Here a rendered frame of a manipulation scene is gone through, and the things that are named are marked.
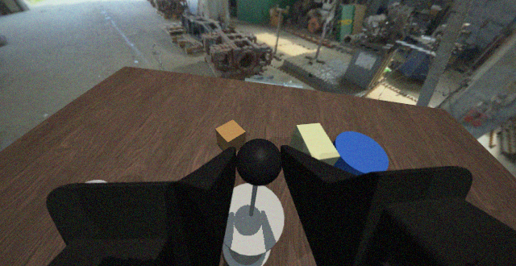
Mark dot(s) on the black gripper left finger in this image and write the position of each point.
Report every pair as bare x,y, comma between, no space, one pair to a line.
191,213

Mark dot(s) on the brown cube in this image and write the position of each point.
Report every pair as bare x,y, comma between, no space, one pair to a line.
230,135

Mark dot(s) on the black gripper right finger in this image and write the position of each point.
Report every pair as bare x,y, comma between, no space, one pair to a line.
340,211

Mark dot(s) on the french press coffee maker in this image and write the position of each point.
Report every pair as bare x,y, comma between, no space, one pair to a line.
256,217

